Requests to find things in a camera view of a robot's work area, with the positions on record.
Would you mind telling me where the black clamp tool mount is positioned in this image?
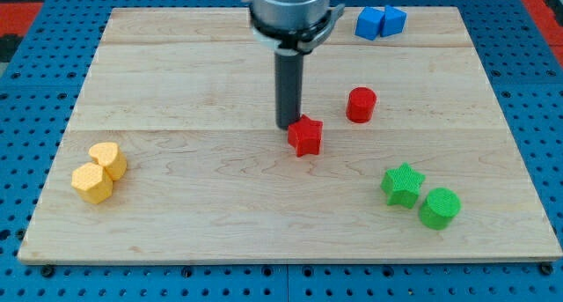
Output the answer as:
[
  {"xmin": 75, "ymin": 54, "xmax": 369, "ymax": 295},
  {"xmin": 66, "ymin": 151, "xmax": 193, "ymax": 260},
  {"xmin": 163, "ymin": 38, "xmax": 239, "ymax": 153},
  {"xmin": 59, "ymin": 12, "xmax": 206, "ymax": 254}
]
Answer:
[{"xmin": 249, "ymin": 4, "xmax": 345, "ymax": 56}]

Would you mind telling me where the green cylinder block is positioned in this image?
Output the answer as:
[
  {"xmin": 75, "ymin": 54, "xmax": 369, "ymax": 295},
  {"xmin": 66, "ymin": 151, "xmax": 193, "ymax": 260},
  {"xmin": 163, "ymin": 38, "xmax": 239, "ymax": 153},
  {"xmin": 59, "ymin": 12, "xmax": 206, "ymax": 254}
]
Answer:
[{"xmin": 419, "ymin": 188, "xmax": 462, "ymax": 230}]

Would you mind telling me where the red cylinder block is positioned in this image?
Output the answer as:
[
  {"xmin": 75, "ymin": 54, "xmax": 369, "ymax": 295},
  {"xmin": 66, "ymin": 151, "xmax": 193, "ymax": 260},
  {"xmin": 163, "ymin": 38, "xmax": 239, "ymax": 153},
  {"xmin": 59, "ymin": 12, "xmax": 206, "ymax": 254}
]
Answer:
[{"xmin": 346, "ymin": 86, "xmax": 377, "ymax": 123}]

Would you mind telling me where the yellow heart block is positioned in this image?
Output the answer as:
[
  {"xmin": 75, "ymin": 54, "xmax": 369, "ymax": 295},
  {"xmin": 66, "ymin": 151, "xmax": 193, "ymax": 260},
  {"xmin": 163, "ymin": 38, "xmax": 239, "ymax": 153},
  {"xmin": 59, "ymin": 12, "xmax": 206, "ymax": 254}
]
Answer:
[{"xmin": 88, "ymin": 142, "xmax": 128, "ymax": 180}]

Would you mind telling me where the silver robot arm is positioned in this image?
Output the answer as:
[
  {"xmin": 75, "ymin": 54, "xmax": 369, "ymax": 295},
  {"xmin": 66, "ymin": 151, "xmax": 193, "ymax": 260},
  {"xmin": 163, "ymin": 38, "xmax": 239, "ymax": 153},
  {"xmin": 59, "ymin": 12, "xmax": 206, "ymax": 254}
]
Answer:
[{"xmin": 243, "ymin": 0, "xmax": 345, "ymax": 130}]

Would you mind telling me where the blue cube block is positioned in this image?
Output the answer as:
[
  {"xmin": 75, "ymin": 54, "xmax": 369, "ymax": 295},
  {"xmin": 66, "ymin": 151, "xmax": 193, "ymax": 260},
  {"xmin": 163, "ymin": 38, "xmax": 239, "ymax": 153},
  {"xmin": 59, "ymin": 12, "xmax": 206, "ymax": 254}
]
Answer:
[{"xmin": 355, "ymin": 7, "xmax": 384, "ymax": 41}]

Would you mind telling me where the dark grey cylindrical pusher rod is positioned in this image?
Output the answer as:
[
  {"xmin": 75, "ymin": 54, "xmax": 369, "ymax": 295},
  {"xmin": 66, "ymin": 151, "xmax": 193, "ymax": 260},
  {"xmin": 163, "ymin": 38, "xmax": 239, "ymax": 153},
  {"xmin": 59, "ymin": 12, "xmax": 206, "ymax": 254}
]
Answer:
[{"xmin": 274, "ymin": 54, "xmax": 303, "ymax": 129}]

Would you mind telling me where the wooden board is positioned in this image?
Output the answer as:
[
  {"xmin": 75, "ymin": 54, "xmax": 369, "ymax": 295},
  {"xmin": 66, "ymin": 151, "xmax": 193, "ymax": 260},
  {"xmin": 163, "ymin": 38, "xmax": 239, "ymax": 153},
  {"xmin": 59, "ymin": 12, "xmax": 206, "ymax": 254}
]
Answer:
[{"xmin": 18, "ymin": 7, "xmax": 562, "ymax": 265}]

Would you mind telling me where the green star block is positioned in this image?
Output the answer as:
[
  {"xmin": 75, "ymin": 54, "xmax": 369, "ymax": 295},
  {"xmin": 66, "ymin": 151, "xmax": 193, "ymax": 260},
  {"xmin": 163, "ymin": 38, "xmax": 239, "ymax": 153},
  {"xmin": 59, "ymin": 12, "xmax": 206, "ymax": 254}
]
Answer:
[{"xmin": 380, "ymin": 163, "xmax": 426, "ymax": 209}]

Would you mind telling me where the blue pentagon block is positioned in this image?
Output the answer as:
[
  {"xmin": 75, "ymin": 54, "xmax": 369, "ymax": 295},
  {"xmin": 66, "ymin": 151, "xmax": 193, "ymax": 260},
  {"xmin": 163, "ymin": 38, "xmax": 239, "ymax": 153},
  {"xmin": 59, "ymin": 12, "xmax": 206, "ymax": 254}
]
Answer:
[{"xmin": 380, "ymin": 5, "xmax": 407, "ymax": 37}]

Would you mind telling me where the yellow hexagon block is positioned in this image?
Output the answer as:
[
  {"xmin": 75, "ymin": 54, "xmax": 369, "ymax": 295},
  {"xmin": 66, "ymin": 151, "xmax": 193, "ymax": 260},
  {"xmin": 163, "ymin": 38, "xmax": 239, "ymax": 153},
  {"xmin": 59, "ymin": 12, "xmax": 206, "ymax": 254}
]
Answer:
[{"xmin": 71, "ymin": 162, "xmax": 113, "ymax": 204}]

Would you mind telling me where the red star block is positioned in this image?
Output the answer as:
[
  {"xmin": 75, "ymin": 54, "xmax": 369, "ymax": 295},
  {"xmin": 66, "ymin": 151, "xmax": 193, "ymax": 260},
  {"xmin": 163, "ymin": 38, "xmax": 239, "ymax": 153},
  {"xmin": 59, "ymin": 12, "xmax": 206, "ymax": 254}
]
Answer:
[{"xmin": 288, "ymin": 114, "xmax": 324, "ymax": 158}]

